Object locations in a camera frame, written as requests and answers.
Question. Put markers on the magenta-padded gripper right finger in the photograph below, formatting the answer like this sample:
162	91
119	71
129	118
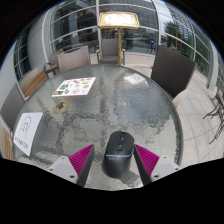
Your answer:
146	159

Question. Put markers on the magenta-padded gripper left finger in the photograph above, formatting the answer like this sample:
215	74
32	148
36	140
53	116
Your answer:
81	160

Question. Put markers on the black computer mouse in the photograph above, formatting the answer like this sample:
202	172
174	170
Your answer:
117	160

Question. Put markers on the white printed mouse pad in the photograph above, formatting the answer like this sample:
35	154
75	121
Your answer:
29	132

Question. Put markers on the food picture menu card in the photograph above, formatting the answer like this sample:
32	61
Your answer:
75	86

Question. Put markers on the black metal chair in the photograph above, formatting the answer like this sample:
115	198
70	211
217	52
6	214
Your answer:
216	110

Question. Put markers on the dark wicker chair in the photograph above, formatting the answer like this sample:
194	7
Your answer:
173	71
73	59
110	50
11	106
53	63

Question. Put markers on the gold menu display stand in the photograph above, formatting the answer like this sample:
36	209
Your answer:
118	20

